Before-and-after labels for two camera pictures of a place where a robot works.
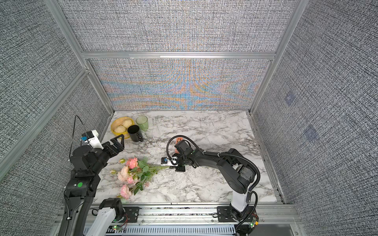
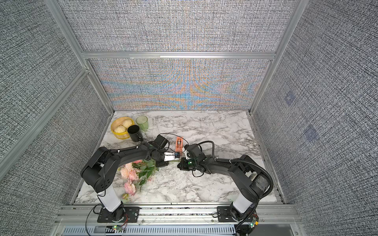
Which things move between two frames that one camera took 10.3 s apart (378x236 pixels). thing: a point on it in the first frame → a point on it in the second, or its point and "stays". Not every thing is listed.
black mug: (135, 133) stays
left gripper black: (119, 147) → (164, 163)
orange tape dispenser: (178, 139) stays
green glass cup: (142, 121) stays
